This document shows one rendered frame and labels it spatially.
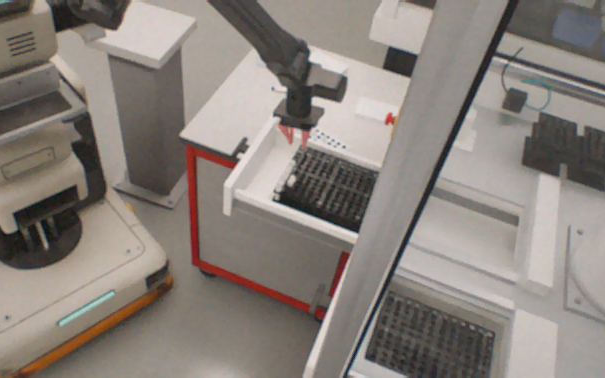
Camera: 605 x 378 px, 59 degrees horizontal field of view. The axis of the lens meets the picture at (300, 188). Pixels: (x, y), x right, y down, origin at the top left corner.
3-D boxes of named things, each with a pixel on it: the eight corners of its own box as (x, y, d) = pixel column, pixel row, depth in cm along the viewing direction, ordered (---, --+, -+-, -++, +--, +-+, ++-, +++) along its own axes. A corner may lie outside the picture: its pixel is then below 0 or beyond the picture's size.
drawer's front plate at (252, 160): (223, 214, 128) (223, 184, 120) (271, 141, 147) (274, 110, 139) (229, 217, 128) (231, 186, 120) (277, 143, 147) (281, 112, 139)
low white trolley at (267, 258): (188, 278, 209) (178, 134, 153) (254, 174, 250) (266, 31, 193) (327, 336, 200) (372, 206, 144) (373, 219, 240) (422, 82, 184)
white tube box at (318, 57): (300, 73, 179) (302, 60, 175) (315, 62, 184) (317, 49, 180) (331, 90, 175) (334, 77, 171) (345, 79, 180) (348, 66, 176)
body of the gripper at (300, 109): (282, 104, 123) (283, 76, 118) (325, 114, 121) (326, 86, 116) (271, 120, 119) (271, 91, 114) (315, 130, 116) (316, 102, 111)
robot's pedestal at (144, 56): (110, 188, 234) (77, 36, 178) (145, 145, 254) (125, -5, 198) (173, 210, 230) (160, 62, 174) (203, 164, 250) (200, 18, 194)
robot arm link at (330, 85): (289, 35, 106) (274, 74, 104) (344, 48, 102) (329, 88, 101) (302, 62, 117) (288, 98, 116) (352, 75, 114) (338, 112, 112)
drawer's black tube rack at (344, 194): (270, 208, 129) (273, 190, 125) (297, 161, 141) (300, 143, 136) (357, 241, 126) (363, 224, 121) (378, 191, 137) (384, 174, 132)
